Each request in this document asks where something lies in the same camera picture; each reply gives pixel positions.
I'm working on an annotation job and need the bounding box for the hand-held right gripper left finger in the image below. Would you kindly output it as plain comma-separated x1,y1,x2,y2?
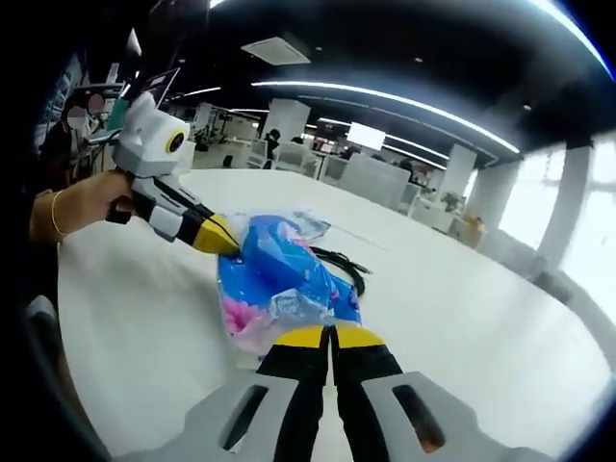
185,324,329,462

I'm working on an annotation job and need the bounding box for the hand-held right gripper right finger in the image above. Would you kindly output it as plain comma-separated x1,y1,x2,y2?
331,324,482,462

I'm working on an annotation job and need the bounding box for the blue plastic tissue bag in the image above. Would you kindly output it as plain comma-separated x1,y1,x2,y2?
216,207,366,363

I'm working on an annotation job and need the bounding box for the black cable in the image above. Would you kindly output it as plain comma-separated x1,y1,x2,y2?
307,244,372,295

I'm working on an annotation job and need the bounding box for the person's left hand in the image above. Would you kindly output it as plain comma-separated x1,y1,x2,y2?
65,168,139,234

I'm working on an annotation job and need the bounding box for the open laptop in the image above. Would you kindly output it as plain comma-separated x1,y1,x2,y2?
139,66,183,108

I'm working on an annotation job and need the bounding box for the white mesh office chair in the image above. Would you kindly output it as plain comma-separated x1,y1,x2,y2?
276,141,314,172

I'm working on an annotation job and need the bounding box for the gold bangle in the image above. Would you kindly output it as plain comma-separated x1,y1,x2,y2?
50,190,68,237

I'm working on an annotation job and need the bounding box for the white table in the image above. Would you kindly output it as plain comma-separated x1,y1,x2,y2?
56,167,615,462

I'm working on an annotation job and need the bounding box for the ceiling light strip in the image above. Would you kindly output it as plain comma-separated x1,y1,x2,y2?
526,0,616,83
250,79,522,155

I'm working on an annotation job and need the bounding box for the ceiling air conditioner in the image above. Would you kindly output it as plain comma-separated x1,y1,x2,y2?
240,36,312,66

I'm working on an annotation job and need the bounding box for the white partition panel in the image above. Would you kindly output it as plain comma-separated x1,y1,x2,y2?
336,153,410,196

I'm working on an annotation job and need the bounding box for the white low cabinet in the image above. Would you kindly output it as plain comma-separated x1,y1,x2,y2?
449,214,487,246

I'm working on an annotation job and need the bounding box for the window with blinds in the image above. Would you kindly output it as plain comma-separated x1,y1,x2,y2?
498,148,567,242
560,143,616,304

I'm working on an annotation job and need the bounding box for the blue white wall display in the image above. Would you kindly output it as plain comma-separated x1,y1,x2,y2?
36,52,83,145

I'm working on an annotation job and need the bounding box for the bright wall screen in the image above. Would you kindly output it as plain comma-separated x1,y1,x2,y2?
346,121,386,149

